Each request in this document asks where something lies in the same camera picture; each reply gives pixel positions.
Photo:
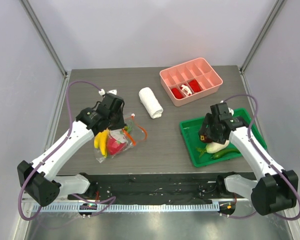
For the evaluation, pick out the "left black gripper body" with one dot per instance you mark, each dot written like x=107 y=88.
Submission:
x=117 y=120

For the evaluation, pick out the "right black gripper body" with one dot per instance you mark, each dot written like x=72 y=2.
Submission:
x=209 y=131

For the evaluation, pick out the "dark red fake food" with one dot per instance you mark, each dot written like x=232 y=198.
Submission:
x=205 y=139

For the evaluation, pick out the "white fake radish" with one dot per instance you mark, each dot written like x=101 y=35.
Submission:
x=212 y=148

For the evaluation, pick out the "green fake chili pepper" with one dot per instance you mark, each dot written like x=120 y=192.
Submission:
x=224 y=152

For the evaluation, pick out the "clear orange zip top bag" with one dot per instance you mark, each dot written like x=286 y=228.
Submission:
x=132 y=133

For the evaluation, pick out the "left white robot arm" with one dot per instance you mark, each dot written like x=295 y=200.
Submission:
x=39 y=178

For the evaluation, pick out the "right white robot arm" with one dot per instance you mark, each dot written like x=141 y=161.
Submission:
x=274 y=188

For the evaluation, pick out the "yellow fake banana bunch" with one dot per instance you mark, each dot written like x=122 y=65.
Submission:
x=100 y=142

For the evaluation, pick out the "red white fake food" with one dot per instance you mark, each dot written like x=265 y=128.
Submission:
x=186 y=90

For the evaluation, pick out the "red fake food piece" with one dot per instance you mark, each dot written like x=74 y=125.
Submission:
x=195 y=86

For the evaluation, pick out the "green plastic tray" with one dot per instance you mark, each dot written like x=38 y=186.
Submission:
x=189 y=130

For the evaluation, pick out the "rolled white towel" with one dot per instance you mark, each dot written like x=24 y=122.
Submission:
x=150 y=102

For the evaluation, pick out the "pink compartment tray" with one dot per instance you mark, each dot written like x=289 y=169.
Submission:
x=182 y=74

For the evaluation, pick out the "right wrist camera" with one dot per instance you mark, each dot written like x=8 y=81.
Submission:
x=229 y=109

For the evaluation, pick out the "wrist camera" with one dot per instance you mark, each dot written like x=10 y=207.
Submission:
x=102 y=92
x=229 y=109

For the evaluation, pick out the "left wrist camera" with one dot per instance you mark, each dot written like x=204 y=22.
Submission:
x=102 y=92

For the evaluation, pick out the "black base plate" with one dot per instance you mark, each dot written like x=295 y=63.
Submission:
x=159 y=189

